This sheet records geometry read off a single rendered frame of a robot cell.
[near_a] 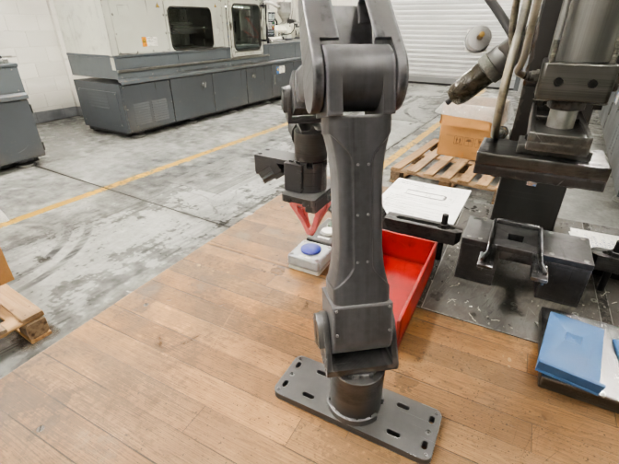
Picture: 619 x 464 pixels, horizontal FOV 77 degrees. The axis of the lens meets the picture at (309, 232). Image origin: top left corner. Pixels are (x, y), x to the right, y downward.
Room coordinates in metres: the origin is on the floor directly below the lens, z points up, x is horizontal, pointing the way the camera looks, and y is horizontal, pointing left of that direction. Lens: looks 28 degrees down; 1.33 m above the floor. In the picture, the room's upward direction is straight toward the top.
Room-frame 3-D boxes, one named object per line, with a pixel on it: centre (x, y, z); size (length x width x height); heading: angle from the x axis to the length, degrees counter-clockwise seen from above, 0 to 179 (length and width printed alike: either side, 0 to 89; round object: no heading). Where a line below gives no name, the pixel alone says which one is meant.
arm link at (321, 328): (0.33, -0.05, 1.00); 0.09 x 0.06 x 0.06; 99
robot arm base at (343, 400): (0.33, -0.06, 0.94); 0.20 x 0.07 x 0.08; 62
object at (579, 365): (0.40, -0.36, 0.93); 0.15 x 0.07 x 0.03; 144
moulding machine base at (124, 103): (7.46, 1.22, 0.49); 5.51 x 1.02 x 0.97; 149
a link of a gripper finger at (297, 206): (0.67, -0.01, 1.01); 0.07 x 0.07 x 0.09; 62
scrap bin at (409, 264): (0.55, -0.13, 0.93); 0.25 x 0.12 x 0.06; 152
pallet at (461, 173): (3.65, -1.50, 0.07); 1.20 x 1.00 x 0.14; 146
